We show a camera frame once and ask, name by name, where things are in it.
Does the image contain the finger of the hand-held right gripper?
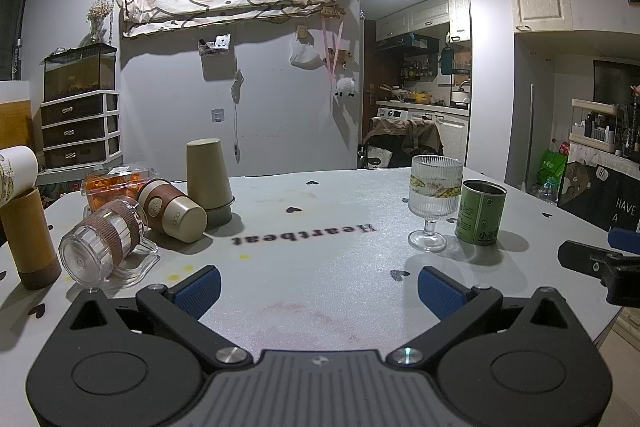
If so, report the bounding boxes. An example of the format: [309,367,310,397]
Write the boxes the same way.
[557,241,640,305]
[607,228,640,249]

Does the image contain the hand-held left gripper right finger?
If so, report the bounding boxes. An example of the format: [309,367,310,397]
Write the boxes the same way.
[385,266,577,370]

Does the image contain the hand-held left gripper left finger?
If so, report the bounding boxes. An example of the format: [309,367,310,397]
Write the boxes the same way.
[64,266,253,370]

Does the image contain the brown and beige travel cup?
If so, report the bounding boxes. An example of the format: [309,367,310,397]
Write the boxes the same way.
[136,178,208,244]

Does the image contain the beige tapered cup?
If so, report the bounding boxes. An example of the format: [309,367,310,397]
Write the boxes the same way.
[186,138,236,229]

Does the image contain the black printed board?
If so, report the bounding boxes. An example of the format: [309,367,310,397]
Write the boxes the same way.
[557,159,640,233]

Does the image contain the green tin can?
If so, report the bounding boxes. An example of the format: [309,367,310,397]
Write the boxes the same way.
[454,179,508,247]

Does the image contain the green bag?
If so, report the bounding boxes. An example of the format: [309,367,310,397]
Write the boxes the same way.
[537,149,568,192]

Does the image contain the ribbed glass goblet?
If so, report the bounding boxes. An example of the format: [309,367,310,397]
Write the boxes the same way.
[407,154,465,253]

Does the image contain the white rack with bottles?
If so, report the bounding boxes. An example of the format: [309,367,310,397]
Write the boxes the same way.
[570,97,632,155]

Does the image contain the clear mug with brown sleeve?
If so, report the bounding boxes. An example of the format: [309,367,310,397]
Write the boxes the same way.
[58,197,160,290]

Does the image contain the clear box of orange snacks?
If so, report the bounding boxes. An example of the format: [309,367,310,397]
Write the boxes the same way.
[80,162,153,218]

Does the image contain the white pole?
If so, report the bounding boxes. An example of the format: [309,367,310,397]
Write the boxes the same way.
[517,84,536,192]

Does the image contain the chair draped with clothes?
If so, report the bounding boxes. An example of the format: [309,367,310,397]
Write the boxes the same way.
[360,117,443,168]

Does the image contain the brown cylinder tube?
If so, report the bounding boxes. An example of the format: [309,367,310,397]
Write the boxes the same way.
[0,187,62,291]

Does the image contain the white washing machine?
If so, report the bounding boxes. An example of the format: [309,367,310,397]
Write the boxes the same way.
[376,106,411,132]

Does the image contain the white drawer unit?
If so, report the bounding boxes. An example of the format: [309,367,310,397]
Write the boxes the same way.
[39,89,122,172]

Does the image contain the brown door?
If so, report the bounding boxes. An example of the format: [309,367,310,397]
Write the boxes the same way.
[364,19,379,145]

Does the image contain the shelf of condiment bottles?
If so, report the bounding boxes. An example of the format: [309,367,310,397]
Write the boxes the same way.
[400,59,436,82]

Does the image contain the glass fish tank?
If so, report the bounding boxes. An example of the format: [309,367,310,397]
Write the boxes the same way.
[42,43,118,102]

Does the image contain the black range hood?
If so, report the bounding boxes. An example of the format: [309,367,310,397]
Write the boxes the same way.
[377,33,441,56]

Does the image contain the yellow cardboard box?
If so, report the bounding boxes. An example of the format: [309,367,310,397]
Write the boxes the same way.
[0,81,42,152]

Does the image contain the white hanging bag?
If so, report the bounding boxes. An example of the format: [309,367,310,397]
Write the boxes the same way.
[290,39,323,70]

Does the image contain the pink ribbons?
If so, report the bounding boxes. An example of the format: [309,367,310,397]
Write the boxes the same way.
[322,14,346,82]

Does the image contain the dried flowers in vase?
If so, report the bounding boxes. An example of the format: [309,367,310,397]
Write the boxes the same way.
[85,0,113,45]

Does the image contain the dark curtain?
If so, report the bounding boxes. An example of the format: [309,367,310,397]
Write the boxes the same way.
[0,0,40,82]

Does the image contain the hanging white cable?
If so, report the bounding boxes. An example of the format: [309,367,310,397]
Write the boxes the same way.
[231,69,246,162]

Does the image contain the clear wall holder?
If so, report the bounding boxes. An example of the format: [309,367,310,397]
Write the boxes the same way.
[198,34,232,58]

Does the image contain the white kitchen wall cabinets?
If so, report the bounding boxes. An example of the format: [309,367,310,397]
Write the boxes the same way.
[375,0,472,42]

